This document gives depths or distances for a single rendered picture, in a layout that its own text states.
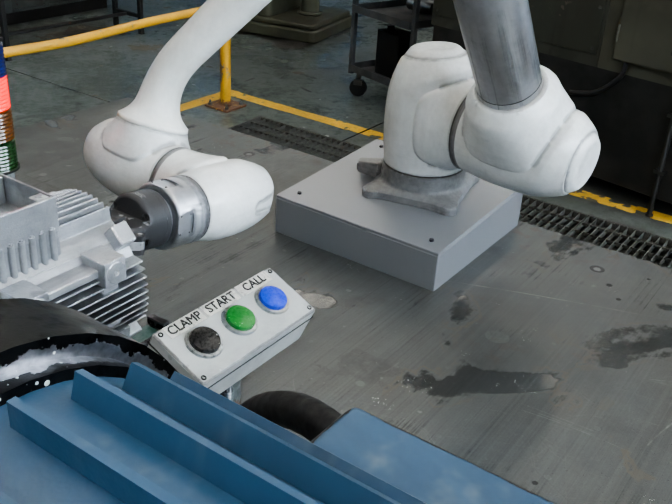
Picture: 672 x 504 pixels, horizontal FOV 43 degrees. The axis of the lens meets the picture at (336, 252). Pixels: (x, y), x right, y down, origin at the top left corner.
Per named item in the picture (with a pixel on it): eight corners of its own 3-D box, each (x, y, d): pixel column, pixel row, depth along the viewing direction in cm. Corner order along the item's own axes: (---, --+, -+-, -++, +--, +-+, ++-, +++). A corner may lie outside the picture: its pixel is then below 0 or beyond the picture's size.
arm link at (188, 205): (212, 185, 107) (179, 193, 103) (207, 251, 111) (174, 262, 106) (161, 166, 112) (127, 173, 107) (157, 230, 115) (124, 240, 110)
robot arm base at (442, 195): (375, 156, 172) (376, 130, 169) (480, 178, 165) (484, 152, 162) (339, 191, 157) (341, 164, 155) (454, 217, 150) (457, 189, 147)
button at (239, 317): (236, 343, 82) (242, 332, 80) (215, 323, 82) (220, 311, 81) (256, 330, 84) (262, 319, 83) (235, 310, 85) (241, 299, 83)
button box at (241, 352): (188, 417, 78) (204, 384, 75) (137, 366, 80) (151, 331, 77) (300, 339, 91) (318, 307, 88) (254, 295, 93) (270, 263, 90)
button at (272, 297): (269, 322, 85) (275, 310, 84) (248, 302, 86) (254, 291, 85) (287, 310, 87) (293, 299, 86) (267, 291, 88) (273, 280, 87)
